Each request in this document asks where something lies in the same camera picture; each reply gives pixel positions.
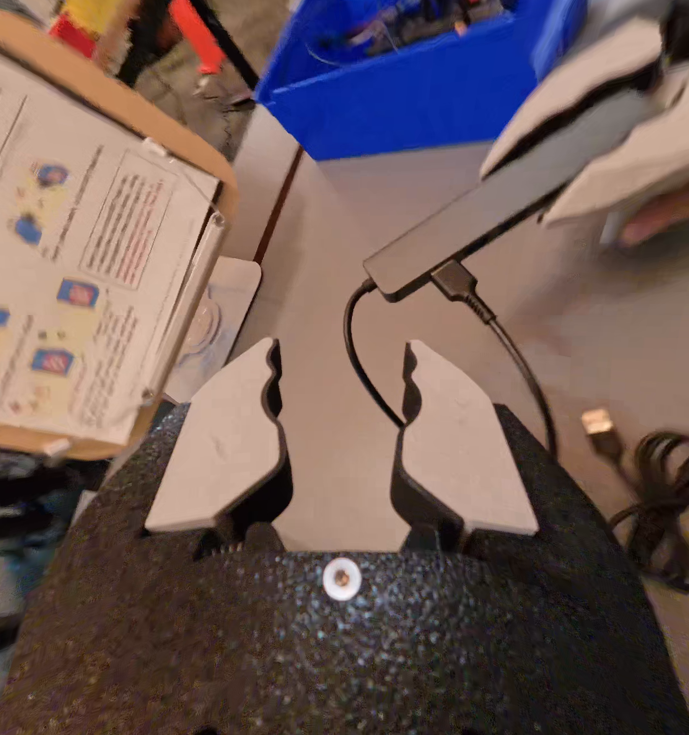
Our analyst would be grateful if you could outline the short black hub cable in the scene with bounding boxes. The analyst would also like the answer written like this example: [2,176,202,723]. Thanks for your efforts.
[343,278,408,428]

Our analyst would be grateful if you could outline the grey USB hub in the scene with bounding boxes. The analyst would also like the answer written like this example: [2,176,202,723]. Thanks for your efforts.
[363,92,663,304]

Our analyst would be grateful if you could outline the grey desk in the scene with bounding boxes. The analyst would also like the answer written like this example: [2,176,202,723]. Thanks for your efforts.
[163,103,689,735]

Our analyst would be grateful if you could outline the blue plastic bin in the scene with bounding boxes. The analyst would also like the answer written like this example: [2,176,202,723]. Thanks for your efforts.
[255,0,589,163]

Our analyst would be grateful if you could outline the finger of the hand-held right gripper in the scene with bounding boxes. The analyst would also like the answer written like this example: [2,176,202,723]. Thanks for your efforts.
[480,23,669,180]
[539,60,689,229]

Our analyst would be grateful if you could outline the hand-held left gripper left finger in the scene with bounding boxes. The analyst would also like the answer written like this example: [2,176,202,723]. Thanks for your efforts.
[143,336,295,534]

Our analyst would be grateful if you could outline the person's right hand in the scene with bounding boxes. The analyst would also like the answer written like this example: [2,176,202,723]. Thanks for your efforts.
[619,172,689,249]

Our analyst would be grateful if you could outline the black metal leg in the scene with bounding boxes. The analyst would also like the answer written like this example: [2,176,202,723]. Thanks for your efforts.
[192,0,260,90]

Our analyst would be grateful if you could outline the yellow and red object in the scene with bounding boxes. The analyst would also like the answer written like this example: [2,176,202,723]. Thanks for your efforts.
[49,0,144,58]

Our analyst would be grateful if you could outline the wooden document stand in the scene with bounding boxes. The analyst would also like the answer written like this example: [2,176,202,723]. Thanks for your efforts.
[0,6,263,461]

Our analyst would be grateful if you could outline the printed instruction sheet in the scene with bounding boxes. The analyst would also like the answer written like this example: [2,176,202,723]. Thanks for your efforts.
[0,43,222,448]

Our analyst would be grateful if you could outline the black USB cable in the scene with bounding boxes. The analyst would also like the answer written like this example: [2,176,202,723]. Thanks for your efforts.
[430,258,689,595]

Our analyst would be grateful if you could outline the red plastic object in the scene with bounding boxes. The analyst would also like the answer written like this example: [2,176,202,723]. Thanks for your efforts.
[169,0,228,75]

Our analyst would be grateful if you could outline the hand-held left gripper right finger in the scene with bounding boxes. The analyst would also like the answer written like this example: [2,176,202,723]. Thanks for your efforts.
[390,339,540,536]

